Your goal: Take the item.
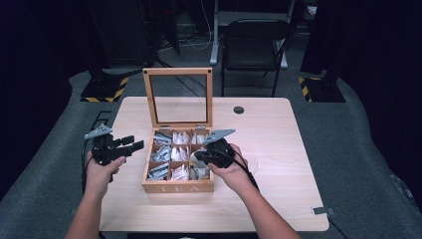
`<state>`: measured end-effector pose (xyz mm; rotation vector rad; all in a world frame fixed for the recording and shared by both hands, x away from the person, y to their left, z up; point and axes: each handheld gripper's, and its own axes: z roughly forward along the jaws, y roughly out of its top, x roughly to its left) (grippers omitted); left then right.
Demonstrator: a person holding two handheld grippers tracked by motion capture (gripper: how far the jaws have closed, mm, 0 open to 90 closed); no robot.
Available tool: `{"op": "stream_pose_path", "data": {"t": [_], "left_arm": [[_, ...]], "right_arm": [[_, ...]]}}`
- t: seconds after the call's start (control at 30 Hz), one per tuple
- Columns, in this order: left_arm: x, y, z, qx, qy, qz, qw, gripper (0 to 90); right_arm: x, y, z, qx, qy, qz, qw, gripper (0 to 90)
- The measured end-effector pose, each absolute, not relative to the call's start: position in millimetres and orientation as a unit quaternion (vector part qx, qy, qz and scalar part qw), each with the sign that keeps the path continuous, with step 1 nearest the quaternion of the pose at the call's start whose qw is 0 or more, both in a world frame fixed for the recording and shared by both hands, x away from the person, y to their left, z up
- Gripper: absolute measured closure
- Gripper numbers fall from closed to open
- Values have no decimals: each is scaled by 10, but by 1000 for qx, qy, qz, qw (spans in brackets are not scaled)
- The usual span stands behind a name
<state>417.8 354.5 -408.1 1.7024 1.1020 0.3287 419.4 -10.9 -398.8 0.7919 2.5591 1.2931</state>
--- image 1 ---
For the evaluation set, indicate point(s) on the person's right hand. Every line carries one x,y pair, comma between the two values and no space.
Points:
237,176

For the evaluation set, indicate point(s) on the white desk frame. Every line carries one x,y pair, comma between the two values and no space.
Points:
215,40

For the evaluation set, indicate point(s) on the pile of grey tea packets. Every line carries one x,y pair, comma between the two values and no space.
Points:
161,154

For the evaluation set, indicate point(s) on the striped stand base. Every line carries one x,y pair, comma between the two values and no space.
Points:
320,91
106,89

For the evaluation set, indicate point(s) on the grey tape strip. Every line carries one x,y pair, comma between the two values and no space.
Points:
322,210

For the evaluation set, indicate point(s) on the black folding chair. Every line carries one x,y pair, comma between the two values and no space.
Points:
252,49

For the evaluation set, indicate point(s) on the black table grommet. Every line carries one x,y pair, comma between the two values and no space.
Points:
239,110

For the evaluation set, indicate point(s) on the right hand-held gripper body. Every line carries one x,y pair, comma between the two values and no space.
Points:
220,154

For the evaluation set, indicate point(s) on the dark curtain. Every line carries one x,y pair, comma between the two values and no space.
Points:
30,83
381,83

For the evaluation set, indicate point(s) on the white paper tea bag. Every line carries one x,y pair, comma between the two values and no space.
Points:
196,163

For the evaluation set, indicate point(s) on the pile of white tea bags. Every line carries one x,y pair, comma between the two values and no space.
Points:
180,154

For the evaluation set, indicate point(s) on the person's left hand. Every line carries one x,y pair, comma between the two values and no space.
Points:
99,179

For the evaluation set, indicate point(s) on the wooden tea box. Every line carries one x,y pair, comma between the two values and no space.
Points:
179,186

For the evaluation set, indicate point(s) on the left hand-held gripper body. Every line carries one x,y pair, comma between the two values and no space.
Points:
106,151

